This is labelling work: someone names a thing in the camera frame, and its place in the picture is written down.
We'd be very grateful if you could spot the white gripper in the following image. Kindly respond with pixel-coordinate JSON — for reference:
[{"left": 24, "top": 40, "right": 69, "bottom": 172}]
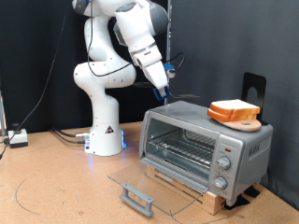
[{"left": 130, "top": 43, "right": 171, "bottom": 98}]

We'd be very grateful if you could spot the metal spatula with blue block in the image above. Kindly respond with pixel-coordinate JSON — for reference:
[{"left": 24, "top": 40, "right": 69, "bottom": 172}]
[{"left": 132, "top": 81, "right": 201, "bottom": 102}]

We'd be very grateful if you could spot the silver oven knob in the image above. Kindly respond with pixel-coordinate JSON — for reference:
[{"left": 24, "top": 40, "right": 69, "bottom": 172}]
[
  {"left": 212, "top": 175, "right": 228, "bottom": 190},
  {"left": 217, "top": 155, "right": 232, "bottom": 171}
]

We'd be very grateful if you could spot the silver toaster oven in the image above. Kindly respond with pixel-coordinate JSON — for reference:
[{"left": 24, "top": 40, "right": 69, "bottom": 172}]
[{"left": 138, "top": 100, "right": 275, "bottom": 207}]

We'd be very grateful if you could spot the tall aluminium pole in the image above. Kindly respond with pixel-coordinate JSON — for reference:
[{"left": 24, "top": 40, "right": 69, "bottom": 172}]
[{"left": 164, "top": 0, "right": 174, "bottom": 105}]

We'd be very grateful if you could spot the grey backdrop curtain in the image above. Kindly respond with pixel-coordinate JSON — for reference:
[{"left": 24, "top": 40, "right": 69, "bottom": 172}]
[{"left": 169, "top": 0, "right": 299, "bottom": 210}]

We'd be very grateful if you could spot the round wooden board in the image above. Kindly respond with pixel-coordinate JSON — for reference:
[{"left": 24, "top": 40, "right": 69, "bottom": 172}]
[{"left": 214, "top": 118, "right": 263, "bottom": 133}]

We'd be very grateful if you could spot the black metal bookend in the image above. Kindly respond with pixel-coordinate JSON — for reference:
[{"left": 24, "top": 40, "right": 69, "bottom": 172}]
[{"left": 241, "top": 72, "right": 269, "bottom": 126}]

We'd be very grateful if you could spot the slatted wooden crate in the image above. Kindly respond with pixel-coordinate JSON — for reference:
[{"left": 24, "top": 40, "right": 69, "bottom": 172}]
[{"left": 145, "top": 164, "right": 227, "bottom": 217}]

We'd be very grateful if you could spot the black foam pad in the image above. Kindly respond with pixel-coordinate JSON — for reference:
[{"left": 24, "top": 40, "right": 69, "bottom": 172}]
[
  {"left": 223, "top": 194, "right": 251, "bottom": 211},
  {"left": 244, "top": 186, "right": 262, "bottom": 199}
]

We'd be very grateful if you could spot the black backdrop curtain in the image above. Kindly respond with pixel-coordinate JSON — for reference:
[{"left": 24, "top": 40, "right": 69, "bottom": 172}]
[{"left": 0, "top": 0, "right": 169, "bottom": 135}]

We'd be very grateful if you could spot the grey emergency stop box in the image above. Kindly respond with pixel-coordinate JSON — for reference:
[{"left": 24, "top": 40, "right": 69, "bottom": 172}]
[{"left": 7, "top": 122, "right": 29, "bottom": 149}]

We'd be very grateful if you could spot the short metal pole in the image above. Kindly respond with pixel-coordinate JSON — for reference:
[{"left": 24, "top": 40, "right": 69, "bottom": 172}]
[{"left": 0, "top": 90, "right": 7, "bottom": 137}]

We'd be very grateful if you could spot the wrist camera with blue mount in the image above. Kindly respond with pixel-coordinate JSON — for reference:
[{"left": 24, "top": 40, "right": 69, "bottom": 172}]
[{"left": 163, "top": 62, "right": 178, "bottom": 79}]

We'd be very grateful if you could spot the metal wire oven rack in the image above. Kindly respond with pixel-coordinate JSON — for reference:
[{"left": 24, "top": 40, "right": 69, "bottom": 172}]
[{"left": 148, "top": 129, "right": 217, "bottom": 169}]

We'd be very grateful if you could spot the black cable with silver plug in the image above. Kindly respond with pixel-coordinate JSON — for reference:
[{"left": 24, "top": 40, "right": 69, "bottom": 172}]
[{"left": 50, "top": 127, "right": 92, "bottom": 139}]

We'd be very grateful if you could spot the black camera cable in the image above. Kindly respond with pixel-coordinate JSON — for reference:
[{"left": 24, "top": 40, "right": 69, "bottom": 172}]
[{"left": 86, "top": 0, "right": 186, "bottom": 78}]

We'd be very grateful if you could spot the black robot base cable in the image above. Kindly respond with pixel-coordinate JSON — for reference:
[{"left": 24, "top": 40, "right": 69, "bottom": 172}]
[{"left": 51, "top": 130, "right": 88, "bottom": 145}]

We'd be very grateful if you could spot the long black cable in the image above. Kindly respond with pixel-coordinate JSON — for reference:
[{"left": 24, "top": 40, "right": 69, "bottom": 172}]
[{"left": 0, "top": 6, "right": 69, "bottom": 161}]

